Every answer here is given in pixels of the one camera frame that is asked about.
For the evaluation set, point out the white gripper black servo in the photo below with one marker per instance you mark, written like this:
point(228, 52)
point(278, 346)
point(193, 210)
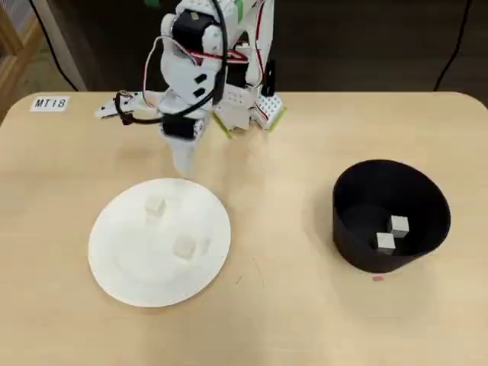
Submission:
point(182, 131)

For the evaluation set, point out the white cube block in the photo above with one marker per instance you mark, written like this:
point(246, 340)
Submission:
point(155, 206)
point(385, 243)
point(185, 248)
point(399, 225)

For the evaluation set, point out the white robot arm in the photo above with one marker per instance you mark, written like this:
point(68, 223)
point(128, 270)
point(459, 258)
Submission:
point(236, 103)

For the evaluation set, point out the white paper plate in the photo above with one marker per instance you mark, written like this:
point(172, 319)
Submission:
point(152, 278)

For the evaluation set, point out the black pot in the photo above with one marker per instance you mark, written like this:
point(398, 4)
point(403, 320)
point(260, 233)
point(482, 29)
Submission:
point(362, 251)

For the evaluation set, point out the green tape strip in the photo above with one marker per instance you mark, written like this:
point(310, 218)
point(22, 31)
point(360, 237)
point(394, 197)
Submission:
point(221, 126)
point(278, 120)

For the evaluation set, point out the white MT18 label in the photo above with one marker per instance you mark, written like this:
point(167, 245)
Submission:
point(49, 103)

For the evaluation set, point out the green tape piece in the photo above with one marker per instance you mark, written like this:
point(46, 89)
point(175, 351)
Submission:
point(152, 3)

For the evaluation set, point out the green tape band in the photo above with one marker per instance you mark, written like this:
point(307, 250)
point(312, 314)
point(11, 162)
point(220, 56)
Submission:
point(239, 9)

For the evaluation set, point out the small pink sticker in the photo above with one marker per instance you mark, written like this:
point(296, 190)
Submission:
point(378, 278)

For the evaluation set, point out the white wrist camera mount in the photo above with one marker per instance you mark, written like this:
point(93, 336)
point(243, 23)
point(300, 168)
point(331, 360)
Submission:
point(106, 110)

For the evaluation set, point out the grey post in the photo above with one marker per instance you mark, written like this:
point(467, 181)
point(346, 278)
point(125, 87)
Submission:
point(61, 45)

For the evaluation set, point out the wooden frame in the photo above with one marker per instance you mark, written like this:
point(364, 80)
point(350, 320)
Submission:
point(15, 57)

